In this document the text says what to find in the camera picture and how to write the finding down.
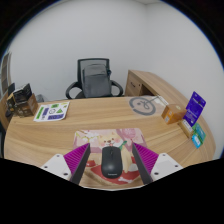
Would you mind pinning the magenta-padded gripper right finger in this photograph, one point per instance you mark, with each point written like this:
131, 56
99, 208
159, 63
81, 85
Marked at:
147, 159

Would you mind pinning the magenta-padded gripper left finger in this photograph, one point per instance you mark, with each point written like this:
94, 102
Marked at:
75, 159

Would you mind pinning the black computer mouse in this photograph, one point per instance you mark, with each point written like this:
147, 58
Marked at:
111, 162

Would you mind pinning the cartoon print mouse pad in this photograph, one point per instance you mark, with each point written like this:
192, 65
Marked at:
100, 138

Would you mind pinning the small tan box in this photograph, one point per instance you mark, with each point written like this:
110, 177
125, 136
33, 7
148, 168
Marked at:
186, 128

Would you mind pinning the orange box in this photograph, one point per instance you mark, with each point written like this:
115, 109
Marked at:
173, 114

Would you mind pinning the small blue box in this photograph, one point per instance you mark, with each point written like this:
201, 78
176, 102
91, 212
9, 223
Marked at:
196, 141

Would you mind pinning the white printed leaflet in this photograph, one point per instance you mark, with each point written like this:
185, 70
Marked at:
51, 112

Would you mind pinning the green box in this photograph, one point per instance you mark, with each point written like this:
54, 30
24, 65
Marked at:
200, 130

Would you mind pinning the purple card package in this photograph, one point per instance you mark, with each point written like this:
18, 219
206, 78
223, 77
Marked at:
194, 108

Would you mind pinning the large brown open carton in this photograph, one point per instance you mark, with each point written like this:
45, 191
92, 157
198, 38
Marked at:
26, 103

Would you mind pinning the wooden side desk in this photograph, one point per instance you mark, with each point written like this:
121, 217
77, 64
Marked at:
146, 81

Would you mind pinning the grey backpack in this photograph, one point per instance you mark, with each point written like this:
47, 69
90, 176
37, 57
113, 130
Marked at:
96, 81

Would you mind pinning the small brown carton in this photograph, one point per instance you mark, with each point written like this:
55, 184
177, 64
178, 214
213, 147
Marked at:
10, 106

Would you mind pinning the black mesh office chair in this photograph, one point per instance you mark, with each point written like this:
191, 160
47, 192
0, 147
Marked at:
80, 71

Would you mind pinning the wooden shelf unit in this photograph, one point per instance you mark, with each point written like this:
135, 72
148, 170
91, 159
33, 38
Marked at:
6, 73

